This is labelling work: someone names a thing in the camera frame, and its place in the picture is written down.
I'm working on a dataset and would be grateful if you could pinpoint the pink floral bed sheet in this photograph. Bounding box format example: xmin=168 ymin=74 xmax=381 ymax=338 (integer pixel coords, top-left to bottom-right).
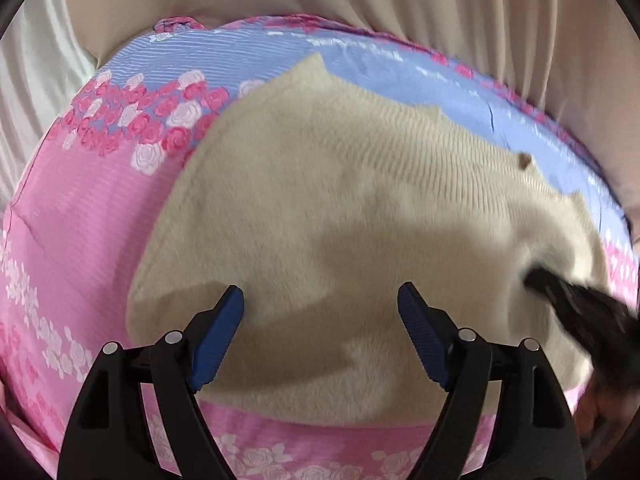
xmin=1 ymin=14 xmax=638 ymax=476

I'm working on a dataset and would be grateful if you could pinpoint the beige curtain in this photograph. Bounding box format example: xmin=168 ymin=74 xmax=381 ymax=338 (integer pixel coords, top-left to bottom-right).
xmin=1 ymin=0 xmax=639 ymax=226

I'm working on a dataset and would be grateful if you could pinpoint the cream knit sweater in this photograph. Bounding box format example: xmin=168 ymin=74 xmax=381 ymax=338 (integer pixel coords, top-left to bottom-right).
xmin=126 ymin=55 xmax=608 ymax=427

